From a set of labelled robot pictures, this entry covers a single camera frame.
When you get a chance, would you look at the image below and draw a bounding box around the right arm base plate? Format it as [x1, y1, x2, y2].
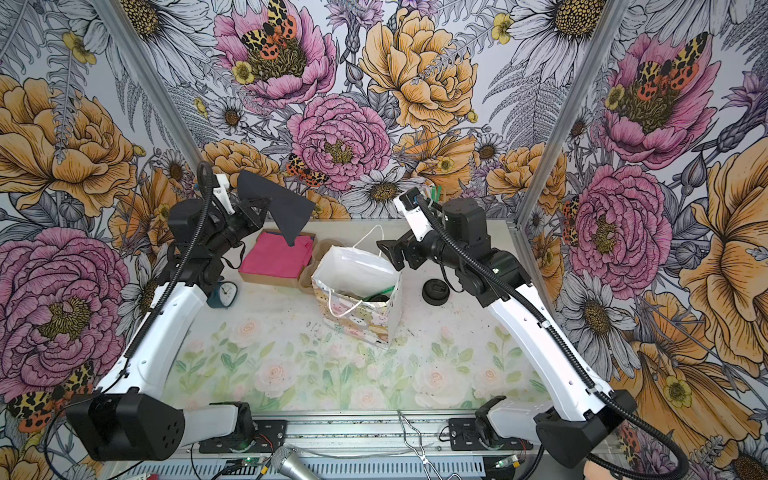
[447, 417, 533, 451]

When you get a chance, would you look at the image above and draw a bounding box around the white patterned paper gift bag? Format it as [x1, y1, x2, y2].
[312, 225, 402, 348]

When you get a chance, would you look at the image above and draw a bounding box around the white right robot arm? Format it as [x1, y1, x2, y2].
[377, 188, 690, 479]

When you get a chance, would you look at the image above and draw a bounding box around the black paper napkin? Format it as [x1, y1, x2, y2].
[237, 171, 315, 246]

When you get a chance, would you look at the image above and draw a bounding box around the brown cardboard tray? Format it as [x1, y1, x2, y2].
[238, 227, 318, 289]

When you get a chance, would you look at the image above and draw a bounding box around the green straws bundle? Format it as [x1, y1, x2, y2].
[429, 185, 443, 203]

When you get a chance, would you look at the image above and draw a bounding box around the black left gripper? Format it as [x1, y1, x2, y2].
[206, 196, 273, 254]

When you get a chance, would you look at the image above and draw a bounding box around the green straw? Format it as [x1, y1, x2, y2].
[364, 286, 395, 302]

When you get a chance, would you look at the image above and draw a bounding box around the teal alarm clock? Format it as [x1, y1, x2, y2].
[207, 281, 238, 309]

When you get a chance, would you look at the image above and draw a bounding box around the black coffee cup lid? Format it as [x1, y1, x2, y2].
[365, 294, 390, 303]

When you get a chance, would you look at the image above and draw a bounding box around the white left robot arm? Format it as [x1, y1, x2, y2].
[66, 163, 273, 462]

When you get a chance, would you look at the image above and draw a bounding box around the silver microphone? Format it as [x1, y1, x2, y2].
[271, 445, 320, 480]

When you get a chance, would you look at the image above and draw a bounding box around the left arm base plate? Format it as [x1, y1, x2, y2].
[198, 419, 288, 454]

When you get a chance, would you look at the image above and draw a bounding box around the stack of pulp carriers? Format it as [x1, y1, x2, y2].
[297, 239, 341, 295]

